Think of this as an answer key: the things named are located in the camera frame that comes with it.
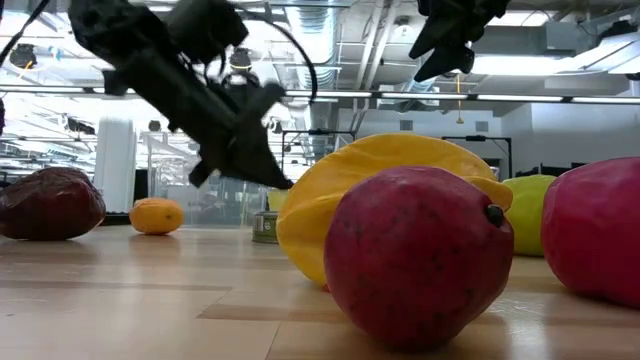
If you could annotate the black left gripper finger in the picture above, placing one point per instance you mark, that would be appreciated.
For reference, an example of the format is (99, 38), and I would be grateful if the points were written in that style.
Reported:
(262, 107)
(250, 162)

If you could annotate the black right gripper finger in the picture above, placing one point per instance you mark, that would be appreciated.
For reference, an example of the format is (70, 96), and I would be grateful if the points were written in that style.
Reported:
(452, 62)
(442, 32)

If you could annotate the green-labelled tin can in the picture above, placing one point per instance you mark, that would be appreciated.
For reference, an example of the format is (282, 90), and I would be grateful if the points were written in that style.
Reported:
(264, 227)

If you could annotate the orange mango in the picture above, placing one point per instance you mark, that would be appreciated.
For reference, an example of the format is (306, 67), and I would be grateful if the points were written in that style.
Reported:
(156, 216)

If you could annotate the dark red fruit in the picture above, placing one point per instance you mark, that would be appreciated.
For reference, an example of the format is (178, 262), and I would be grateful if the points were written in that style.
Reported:
(50, 205)

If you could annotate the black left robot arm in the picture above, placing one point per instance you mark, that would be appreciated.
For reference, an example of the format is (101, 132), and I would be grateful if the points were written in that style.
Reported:
(115, 25)

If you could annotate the yellow plastic bin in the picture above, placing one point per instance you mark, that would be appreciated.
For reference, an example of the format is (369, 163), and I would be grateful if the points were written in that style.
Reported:
(277, 199)

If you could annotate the black ceiling device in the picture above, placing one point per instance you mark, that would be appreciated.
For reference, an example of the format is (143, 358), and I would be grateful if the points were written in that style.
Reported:
(241, 59)
(22, 55)

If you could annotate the long linear ceiling light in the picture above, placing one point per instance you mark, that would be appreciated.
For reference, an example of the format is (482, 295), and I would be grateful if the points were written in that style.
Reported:
(400, 95)

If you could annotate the clear plastic bin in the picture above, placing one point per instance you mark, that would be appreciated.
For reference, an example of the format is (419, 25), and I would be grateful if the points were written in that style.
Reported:
(160, 175)

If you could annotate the white pillar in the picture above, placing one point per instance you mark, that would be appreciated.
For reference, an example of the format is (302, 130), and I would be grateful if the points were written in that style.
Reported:
(115, 165)

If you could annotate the yellow starfruit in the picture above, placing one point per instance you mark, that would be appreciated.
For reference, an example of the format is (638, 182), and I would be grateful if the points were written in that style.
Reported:
(350, 175)

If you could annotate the lime green fruit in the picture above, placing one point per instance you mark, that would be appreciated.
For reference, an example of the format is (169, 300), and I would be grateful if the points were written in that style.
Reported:
(530, 215)

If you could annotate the dark red pomegranate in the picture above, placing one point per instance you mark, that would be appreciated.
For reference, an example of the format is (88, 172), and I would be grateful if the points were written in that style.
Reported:
(415, 260)

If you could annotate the red apple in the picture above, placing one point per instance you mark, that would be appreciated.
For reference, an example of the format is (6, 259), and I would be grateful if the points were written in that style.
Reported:
(595, 230)

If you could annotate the black metal frame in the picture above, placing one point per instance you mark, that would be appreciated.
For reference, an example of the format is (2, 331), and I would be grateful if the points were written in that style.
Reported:
(325, 132)
(475, 137)

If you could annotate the silver ventilation duct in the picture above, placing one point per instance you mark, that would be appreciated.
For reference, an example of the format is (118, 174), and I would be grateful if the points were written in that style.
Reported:
(320, 45)

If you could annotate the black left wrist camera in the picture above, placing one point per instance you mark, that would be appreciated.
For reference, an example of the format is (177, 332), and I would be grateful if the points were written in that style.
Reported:
(205, 27)

